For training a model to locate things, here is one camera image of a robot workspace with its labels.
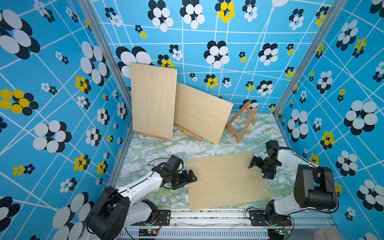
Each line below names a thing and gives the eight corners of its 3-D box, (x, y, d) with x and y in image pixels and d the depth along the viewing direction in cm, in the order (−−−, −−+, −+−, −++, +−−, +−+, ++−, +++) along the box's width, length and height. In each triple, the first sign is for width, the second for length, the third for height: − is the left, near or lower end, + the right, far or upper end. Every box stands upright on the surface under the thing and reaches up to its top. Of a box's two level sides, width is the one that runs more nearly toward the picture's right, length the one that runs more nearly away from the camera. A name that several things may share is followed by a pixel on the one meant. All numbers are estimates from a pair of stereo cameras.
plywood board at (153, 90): (136, 136, 108) (109, 87, 75) (150, 112, 124) (133, 63, 91) (173, 143, 104) (162, 94, 71) (183, 118, 120) (178, 68, 86)
